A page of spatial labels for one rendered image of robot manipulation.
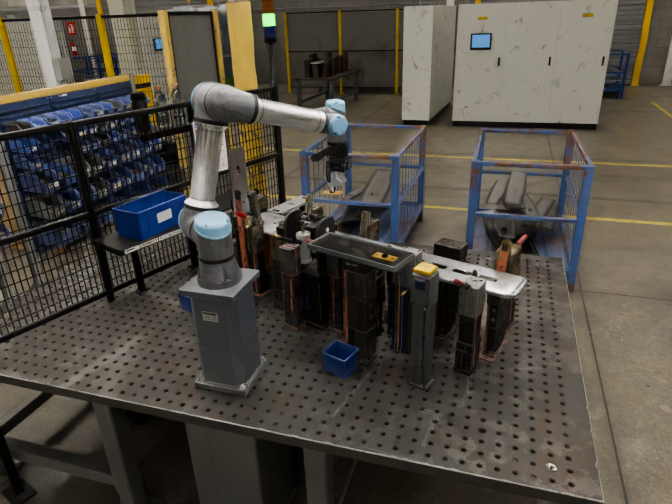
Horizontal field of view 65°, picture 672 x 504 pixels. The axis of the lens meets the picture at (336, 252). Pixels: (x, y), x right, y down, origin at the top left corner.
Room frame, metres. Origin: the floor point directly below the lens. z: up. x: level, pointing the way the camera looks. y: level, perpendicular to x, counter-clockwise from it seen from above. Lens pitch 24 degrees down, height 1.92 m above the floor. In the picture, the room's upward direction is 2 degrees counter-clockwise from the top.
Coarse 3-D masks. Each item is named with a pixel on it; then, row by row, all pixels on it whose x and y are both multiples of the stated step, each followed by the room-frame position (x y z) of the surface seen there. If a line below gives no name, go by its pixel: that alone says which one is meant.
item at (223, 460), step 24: (192, 432) 1.53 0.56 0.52; (216, 432) 1.50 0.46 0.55; (192, 456) 1.53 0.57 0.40; (216, 456) 1.50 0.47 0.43; (240, 456) 1.47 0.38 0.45; (264, 456) 1.50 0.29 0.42; (288, 456) 1.69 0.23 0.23; (216, 480) 1.51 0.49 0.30; (240, 480) 1.47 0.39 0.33; (264, 480) 1.48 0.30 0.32; (288, 480) 1.67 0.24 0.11
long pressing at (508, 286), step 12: (264, 216) 2.52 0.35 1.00; (276, 216) 2.51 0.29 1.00; (264, 228) 2.35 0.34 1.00; (372, 240) 2.16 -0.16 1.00; (444, 264) 1.89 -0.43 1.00; (456, 264) 1.89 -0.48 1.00; (468, 264) 1.89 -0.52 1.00; (444, 276) 1.78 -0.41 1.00; (456, 276) 1.79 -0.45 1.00; (492, 276) 1.78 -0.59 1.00; (504, 276) 1.77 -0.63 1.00; (516, 276) 1.77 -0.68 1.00; (492, 288) 1.68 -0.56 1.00; (504, 288) 1.68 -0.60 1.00; (516, 288) 1.68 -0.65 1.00
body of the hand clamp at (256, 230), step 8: (248, 232) 2.24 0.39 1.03; (256, 232) 2.23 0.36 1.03; (248, 240) 2.25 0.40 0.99; (256, 240) 2.23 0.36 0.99; (264, 240) 2.27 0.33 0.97; (248, 248) 2.25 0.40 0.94; (256, 248) 2.23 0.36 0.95; (264, 248) 2.26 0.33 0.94; (256, 256) 2.23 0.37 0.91; (264, 256) 2.27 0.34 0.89; (256, 264) 2.24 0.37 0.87; (264, 264) 2.26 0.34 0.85; (264, 272) 2.26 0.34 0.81; (256, 280) 2.24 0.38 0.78; (264, 280) 2.25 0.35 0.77; (256, 288) 2.24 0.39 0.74; (264, 288) 2.25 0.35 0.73
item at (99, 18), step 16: (80, 16) 6.32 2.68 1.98; (96, 16) 6.24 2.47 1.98; (112, 16) 6.19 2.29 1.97; (128, 16) 6.13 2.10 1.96; (144, 16) 6.06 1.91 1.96; (0, 32) 6.67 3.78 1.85; (16, 32) 6.63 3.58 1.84; (80, 48) 6.37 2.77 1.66; (128, 48) 6.16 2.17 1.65; (144, 48) 6.10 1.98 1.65; (160, 48) 6.04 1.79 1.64; (112, 64) 6.27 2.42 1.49; (128, 64) 6.17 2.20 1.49; (16, 80) 6.66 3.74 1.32
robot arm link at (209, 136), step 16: (192, 96) 1.80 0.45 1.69; (208, 128) 1.75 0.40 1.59; (224, 128) 1.77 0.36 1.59; (208, 144) 1.74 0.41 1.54; (208, 160) 1.74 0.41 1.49; (192, 176) 1.75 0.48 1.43; (208, 176) 1.73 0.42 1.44; (192, 192) 1.73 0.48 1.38; (208, 192) 1.73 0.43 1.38; (192, 208) 1.70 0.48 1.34; (208, 208) 1.71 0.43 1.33; (192, 240) 1.68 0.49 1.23
